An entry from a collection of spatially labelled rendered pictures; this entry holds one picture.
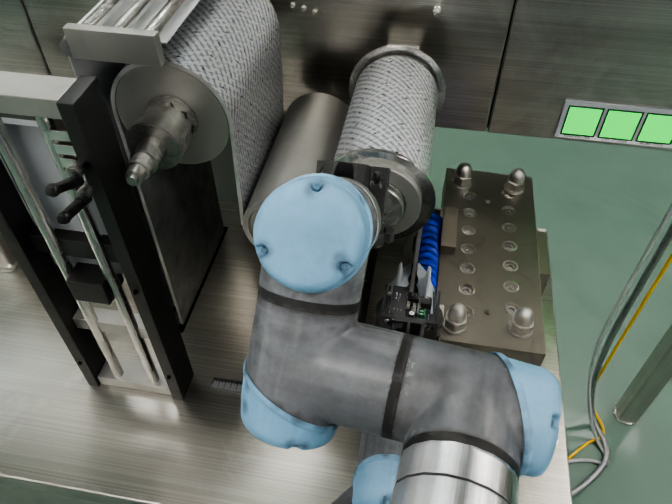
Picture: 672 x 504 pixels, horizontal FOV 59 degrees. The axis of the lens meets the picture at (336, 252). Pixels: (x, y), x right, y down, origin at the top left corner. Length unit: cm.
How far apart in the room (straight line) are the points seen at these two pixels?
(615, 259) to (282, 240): 230
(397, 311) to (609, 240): 201
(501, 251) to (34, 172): 69
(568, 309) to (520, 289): 140
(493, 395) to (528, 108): 71
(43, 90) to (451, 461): 49
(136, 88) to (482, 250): 59
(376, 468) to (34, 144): 50
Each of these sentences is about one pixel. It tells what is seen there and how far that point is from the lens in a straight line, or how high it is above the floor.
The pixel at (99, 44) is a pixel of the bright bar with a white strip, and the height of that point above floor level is 144.
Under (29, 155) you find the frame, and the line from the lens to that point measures 74.
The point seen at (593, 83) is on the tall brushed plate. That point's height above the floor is 125.
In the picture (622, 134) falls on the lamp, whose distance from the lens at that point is 109.
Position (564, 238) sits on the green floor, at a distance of 262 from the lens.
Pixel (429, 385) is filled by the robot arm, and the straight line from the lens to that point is 40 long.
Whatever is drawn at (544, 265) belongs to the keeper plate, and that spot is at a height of 102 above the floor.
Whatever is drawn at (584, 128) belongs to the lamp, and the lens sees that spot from 107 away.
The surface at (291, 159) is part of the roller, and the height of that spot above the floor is 123.
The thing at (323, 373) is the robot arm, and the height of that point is 140.
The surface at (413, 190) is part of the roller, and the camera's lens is 72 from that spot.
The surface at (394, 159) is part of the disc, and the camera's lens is 70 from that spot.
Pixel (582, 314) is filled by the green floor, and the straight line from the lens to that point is 237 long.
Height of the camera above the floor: 174
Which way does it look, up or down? 47 degrees down
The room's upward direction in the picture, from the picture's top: straight up
